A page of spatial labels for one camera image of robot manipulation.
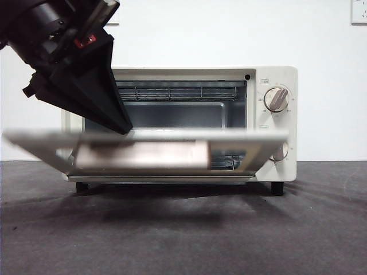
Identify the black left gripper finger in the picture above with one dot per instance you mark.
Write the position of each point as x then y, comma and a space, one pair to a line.
57, 91
100, 80

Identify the beige timer knob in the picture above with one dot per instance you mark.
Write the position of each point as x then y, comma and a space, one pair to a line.
282, 153

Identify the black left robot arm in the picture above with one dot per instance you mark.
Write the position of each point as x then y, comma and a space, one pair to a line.
34, 23

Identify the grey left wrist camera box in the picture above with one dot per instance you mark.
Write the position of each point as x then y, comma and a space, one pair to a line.
106, 8

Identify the white wall socket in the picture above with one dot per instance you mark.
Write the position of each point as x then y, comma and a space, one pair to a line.
114, 20
358, 17

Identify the beige temperature knob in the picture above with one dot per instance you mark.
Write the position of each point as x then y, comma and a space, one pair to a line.
276, 100

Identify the white toaster oven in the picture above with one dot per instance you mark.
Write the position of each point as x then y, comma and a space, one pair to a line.
291, 126

